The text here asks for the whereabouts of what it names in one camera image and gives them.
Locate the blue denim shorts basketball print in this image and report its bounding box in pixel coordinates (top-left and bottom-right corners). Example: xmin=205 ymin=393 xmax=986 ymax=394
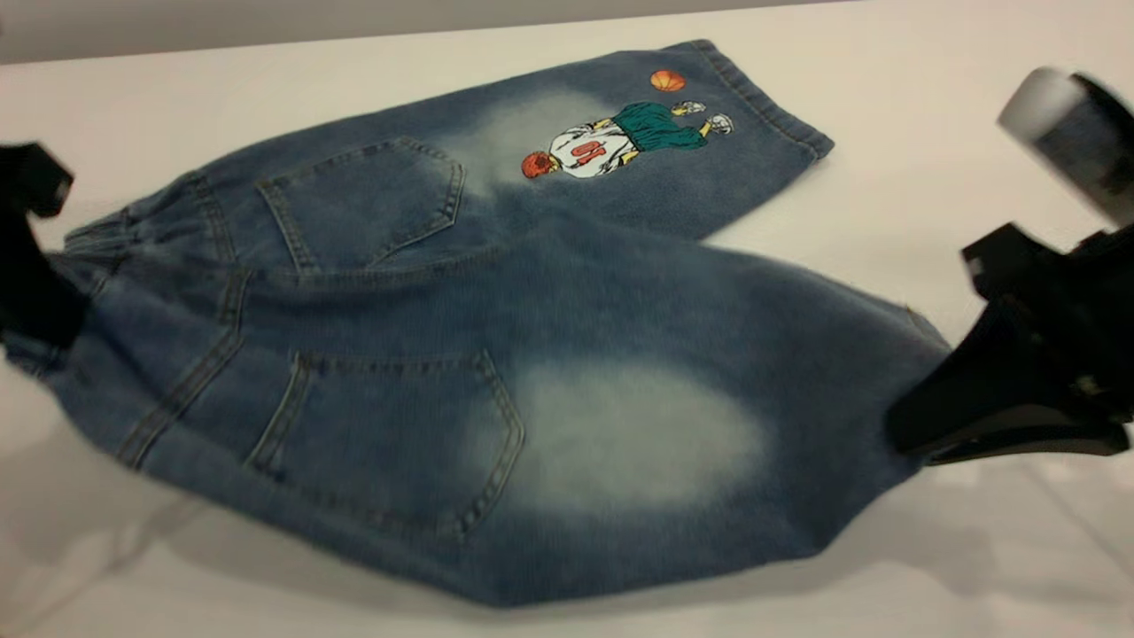
xmin=0 ymin=37 xmax=954 ymax=611

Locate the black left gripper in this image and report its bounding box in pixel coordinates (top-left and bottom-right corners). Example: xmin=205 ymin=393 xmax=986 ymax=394
xmin=0 ymin=142 xmax=91 ymax=353

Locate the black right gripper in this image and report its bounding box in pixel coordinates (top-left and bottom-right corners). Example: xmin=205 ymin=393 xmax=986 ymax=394
xmin=886 ymin=222 xmax=1134 ymax=467

